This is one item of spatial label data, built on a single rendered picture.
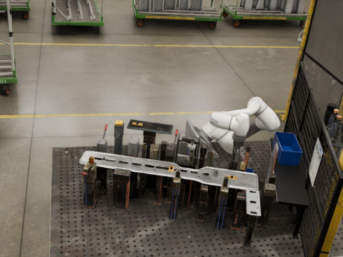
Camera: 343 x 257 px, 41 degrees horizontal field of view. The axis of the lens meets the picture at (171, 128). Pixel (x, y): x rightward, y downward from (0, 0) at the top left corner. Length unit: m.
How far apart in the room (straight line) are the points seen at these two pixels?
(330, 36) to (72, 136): 3.35
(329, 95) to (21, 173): 3.67
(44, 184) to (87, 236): 1.78
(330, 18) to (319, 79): 0.76
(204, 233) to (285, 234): 0.61
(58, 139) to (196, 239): 2.88
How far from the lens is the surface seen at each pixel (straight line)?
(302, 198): 3.48
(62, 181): 3.91
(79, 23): 9.32
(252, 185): 3.52
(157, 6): 10.24
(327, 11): 5.99
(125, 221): 3.51
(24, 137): 5.90
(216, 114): 3.32
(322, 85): 5.98
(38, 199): 4.87
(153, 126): 3.77
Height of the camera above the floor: 3.00
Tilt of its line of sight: 29 degrees down
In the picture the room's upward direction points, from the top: 6 degrees clockwise
